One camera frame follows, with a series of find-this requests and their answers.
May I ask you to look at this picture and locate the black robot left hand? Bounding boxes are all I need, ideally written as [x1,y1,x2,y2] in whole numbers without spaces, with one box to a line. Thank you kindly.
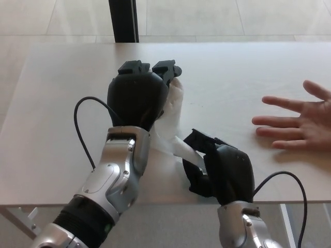
[107,59,183,131]

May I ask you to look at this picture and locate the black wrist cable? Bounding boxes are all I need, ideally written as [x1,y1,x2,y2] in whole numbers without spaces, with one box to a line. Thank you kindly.
[251,171,309,248]
[73,96,123,173]

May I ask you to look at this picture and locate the black vertical post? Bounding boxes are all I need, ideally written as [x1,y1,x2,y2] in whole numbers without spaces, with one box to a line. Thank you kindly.
[108,0,140,43]

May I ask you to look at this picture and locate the white straight table leg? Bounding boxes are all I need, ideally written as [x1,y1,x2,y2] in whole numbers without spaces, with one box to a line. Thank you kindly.
[279,204,296,235]

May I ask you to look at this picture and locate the white toilet paper roll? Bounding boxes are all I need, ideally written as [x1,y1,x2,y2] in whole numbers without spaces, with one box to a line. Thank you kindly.
[149,79,205,167]

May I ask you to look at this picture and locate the white slanted table leg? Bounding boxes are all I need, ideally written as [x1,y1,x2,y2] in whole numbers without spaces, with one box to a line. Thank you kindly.
[0,206,39,239]

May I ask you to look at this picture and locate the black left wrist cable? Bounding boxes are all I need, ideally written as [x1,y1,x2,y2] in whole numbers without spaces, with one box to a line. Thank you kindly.
[73,96,123,173]

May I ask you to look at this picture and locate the person's bare hand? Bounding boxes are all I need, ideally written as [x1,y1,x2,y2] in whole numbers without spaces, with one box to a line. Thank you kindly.
[251,80,331,151]

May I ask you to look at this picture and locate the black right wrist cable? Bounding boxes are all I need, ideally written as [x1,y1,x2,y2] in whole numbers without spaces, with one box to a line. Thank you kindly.
[251,171,309,248]

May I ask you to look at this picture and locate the white metal table bracket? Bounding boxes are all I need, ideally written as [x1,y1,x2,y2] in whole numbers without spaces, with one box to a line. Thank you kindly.
[18,206,40,230]

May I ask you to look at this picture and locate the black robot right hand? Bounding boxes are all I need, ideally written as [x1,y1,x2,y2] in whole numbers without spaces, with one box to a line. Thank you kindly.
[182,129,257,207]

